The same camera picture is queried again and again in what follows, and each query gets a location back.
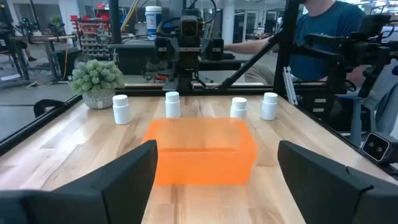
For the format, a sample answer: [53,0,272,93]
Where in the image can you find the yellow hanging cable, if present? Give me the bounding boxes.
[62,40,70,80]

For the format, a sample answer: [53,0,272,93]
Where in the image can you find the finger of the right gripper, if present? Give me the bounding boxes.
[201,37,225,62]
[154,37,177,62]

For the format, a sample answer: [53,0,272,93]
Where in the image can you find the person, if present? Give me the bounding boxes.
[223,0,388,85]

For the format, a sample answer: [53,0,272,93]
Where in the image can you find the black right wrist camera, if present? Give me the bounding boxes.
[179,14,205,42]

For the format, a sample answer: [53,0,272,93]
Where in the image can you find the red bin storage rack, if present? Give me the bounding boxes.
[70,14,112,60]

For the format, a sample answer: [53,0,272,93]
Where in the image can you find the black chair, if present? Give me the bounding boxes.
[33,98,66,119]

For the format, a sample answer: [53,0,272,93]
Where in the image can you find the black vertical post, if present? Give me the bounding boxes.
[108,0,123,44]

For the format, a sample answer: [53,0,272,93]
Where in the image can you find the white wipes canister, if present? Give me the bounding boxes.
[144,5,163,42]

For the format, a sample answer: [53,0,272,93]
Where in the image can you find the orange translucent plastic basket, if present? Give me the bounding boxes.
[141,117,259,186]

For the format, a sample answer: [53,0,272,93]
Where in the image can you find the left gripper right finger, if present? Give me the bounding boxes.
[277,139,398,224]

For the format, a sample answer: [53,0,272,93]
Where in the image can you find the white building column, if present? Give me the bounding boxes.
[221,0,236,45]

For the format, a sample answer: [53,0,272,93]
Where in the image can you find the small background potted plant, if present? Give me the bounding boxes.
[49,14,65,34]

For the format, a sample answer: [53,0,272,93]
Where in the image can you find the grey table-level camera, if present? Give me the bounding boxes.
[361,131,398,166]

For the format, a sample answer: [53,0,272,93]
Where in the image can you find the black desk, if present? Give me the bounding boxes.
[107,41,249,76]

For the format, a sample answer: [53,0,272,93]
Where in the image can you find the wooden workbench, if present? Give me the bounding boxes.
[8,33,78,82]

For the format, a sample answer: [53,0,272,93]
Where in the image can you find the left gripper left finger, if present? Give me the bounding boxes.
[0,139,159,224]

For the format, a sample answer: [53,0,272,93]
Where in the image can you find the white plastic pill bottle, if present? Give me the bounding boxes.
[260,91,279,121]
[112,94,132,126]
[229,96,248,120]
[164,91,182,119]

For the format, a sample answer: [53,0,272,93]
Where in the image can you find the green potted artificial plant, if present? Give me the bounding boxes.
[70,58,124,110]

